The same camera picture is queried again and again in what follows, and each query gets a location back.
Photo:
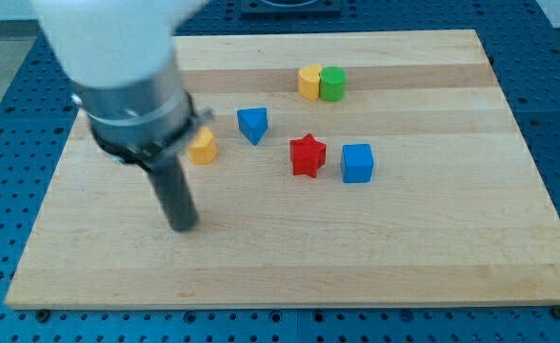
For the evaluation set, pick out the red star block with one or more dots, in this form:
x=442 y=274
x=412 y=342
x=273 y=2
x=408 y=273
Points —
x=307 y=155

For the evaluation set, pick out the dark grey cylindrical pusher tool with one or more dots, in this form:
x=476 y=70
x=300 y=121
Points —
x=173 y=193

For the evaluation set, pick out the wooden board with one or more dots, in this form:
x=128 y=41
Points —
x=455 y=215

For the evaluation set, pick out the blue cube block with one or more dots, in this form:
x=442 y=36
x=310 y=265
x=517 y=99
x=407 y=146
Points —
x=357 y=163

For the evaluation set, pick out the yellow pentagon block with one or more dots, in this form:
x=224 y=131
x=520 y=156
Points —
x=202 y=149

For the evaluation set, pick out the green cylinder block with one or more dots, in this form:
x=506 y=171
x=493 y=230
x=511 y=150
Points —
x=332 y=83

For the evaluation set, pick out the yellow heart block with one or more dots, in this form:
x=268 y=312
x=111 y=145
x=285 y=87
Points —
x=308 y=81

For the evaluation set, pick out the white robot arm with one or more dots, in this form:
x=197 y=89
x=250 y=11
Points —
x=120 y=57

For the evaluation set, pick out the blue triangle block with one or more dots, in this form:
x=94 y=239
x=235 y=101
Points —
x=253 y=123

